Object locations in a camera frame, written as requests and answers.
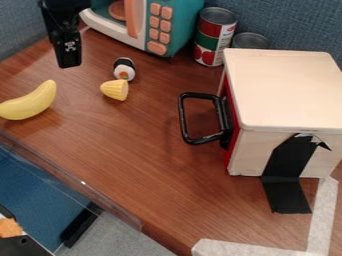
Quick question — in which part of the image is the yellow toy banana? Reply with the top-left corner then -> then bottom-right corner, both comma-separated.
0,79 -> 59,122

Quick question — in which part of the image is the black tape strip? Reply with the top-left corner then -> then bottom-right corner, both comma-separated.
260,132 -> 334,215

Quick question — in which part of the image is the yellow toy corn piece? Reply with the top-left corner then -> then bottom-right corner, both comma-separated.
98,78 -> 131,102

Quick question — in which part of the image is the toy sushi roll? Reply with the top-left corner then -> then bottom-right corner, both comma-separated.
110,56 -> 138,82

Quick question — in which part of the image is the white tape strip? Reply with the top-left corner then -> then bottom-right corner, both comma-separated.
189,175 -> 341,256

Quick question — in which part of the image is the silver can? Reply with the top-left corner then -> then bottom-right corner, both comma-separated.
229,31 -> 273,50

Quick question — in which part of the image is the teal toy microwave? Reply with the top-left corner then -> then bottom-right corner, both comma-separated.
77,0 -> 208,59

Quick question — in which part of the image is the red drawer with black handle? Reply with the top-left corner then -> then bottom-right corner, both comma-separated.
176,74 -> 244,168

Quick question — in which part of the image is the white wooden cabinet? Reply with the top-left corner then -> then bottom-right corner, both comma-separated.
220,47 -> 342,179

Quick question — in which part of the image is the red and green can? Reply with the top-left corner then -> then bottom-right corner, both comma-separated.
191,6 -> 240,68

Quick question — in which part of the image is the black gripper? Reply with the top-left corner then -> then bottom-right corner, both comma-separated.
36,0 -> 85,70

